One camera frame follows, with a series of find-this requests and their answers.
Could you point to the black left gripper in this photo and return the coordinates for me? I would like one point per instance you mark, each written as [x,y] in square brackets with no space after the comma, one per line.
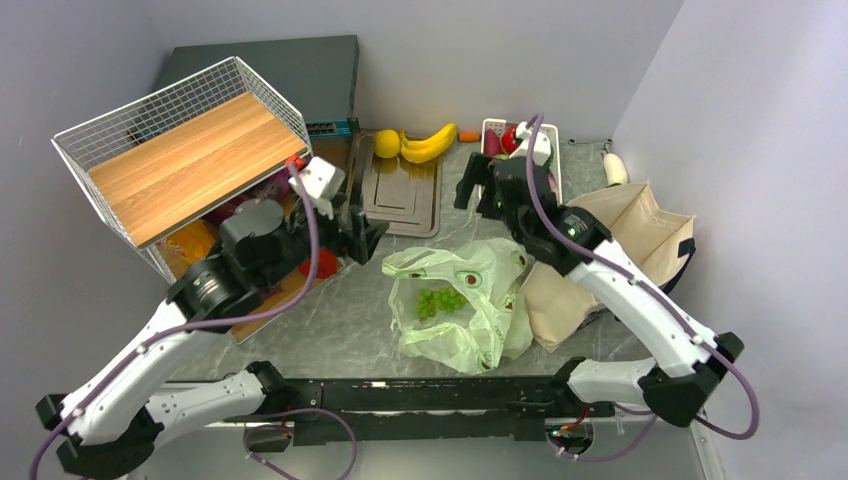
[365,236]

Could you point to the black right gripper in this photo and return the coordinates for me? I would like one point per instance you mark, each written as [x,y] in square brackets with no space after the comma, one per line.
[477,173]

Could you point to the yellow banana bunch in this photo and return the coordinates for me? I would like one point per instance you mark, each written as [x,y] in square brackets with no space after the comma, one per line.
[422,151]

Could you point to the yellow lemon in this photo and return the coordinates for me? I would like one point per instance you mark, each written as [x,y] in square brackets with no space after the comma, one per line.
[386,143]

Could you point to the green grapes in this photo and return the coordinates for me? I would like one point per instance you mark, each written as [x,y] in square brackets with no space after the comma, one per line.
[431,302]

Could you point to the green avocado plastic bag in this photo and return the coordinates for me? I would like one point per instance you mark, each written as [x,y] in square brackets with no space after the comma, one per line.
[462,308]

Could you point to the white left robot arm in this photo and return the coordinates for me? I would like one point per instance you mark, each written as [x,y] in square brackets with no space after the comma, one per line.
[112,424]

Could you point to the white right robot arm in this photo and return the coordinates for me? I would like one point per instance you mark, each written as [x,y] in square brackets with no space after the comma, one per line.
[687,361]

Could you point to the red snack bag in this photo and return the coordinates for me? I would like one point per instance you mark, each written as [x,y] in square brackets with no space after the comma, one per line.
[328,265]

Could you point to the purple snack bag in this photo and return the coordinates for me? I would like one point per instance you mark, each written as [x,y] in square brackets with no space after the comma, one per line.
[276,187]

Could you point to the yellow snack bag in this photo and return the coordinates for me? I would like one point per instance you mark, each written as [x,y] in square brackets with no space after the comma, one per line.
[186,246]

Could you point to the purple sweet potato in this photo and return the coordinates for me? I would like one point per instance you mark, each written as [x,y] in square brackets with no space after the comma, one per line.
[491,143]

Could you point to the red apple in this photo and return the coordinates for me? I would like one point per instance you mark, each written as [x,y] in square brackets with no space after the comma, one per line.
[509,140]

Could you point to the metal tray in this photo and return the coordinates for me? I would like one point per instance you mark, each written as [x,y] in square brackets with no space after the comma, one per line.
[405,195]

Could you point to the white plastic basket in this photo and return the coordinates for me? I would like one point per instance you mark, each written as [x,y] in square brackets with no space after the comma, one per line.
[554,165]

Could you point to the white radish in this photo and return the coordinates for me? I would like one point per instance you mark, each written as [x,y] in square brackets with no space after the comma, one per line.
[615,170]

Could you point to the top wooden shelf board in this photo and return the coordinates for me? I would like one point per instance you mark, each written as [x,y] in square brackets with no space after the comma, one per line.
[176,177]

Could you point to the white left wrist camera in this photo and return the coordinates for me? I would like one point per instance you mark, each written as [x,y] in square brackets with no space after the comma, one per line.
[319,181]

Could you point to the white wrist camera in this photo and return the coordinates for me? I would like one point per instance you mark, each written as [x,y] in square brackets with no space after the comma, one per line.
[531,144]
[319,181]

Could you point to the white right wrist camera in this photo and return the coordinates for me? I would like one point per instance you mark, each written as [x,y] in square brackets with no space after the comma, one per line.
[531,144]

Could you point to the dark grey network switch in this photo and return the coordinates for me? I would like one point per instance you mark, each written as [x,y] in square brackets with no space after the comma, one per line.
[318,75]

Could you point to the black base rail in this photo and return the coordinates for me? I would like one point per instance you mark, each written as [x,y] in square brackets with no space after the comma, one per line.
[321,411]

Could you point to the white wire shelf rack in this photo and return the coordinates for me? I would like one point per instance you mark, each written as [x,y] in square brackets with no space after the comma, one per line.
[103,138]

